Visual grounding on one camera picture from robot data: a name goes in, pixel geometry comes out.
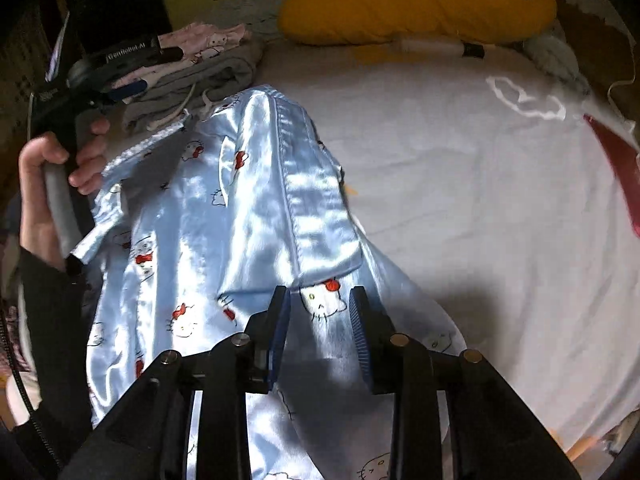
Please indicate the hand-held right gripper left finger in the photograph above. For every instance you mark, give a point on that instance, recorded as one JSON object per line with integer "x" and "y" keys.
{"x": 281, "y": 340}

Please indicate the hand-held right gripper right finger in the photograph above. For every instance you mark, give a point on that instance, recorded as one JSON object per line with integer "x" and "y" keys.
{"x": 360, "y": 340}

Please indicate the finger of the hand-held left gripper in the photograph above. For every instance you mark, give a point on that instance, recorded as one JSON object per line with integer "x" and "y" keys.
{"x": 127, "y": 91}
{"x": 170, "y": 53}

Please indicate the light blue satin printed pants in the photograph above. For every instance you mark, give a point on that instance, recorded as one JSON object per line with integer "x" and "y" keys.
{"x": 225, "y": 220}

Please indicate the person's left forearm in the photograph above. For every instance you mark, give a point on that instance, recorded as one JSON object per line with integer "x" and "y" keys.
{"x": 55, "y": 350}

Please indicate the person's left hand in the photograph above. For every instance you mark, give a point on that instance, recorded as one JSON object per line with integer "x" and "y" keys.
{"x": 37, "y": 195}

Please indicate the pink printed garment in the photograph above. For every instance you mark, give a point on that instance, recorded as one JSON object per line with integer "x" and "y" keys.
{"x": 205, "y": 42}

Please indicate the grey folded clothes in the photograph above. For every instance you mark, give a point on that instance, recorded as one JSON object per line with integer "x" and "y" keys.
{"x": 220, "y": 67}

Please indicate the white printed bed sheet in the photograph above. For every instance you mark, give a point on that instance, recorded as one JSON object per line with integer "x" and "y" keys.
{"x": 475, "y": 200}

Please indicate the yellow plush pillow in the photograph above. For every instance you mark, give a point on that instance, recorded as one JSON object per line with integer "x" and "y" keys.
{"x": 400, "y": 5}

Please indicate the white tube with black cap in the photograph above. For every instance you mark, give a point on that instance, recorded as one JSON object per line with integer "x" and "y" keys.
{"x": 430, "y": 46}

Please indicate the dark red flat object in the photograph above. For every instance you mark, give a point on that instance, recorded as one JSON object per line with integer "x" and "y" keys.
{"x": 620, "y": 170}

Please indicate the grey fluffy cloth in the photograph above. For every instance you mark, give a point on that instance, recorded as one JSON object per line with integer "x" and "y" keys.
{"x": 555, "y": 55}

